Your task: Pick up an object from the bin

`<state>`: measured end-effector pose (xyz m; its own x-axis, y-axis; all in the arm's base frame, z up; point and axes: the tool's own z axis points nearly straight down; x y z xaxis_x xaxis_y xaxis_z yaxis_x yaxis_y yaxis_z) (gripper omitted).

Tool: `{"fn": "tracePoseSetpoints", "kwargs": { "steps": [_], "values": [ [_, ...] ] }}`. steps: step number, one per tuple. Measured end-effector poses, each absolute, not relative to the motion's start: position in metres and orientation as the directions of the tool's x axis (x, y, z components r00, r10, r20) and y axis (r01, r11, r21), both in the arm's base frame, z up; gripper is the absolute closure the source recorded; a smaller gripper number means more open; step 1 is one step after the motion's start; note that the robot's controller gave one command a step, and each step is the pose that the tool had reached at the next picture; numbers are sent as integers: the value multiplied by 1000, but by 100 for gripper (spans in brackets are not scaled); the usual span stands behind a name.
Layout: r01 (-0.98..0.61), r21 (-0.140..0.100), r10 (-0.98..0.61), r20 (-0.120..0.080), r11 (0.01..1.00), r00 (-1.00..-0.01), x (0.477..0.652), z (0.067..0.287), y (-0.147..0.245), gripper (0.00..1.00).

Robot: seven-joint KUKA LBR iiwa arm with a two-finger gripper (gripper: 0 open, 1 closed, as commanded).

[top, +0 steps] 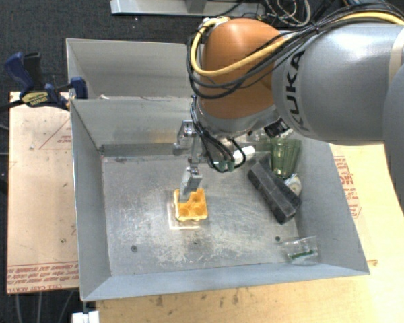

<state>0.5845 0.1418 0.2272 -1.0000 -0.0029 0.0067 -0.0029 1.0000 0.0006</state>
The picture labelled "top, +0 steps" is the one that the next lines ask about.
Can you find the brown cardboard board red print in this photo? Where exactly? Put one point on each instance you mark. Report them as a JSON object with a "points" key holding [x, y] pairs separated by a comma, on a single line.
{"points": [[40, 197]]}

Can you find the clear plastic packet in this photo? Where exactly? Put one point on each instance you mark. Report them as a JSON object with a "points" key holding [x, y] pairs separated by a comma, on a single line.
{"points": [[301, 249]]}

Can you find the black cylinder on white bracket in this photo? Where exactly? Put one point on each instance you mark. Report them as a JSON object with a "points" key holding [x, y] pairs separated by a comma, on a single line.
{"points": [[275, 128]]}

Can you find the dark green flat block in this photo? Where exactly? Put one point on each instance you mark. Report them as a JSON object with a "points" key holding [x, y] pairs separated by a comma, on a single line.
{"points": [[274, 195]]}

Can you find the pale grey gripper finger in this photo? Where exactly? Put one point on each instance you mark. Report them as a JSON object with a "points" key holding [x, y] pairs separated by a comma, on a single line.
{"points": [[184, 191], [195, 182]]}

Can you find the yellow block with round holes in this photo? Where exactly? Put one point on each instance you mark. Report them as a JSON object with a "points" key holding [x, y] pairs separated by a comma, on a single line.
{"points": [[195, 209]]}

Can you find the grey metal bin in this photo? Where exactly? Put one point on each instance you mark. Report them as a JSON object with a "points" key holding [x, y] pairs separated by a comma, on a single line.
{"points": [[144, 241]]}

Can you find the green glass cup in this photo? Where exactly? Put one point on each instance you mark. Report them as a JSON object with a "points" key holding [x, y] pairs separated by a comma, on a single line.
{"points": [[284, 158]]}

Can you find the small white round thing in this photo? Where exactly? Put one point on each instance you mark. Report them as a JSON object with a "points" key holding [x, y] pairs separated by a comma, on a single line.
{"points": [[294, 183]]}

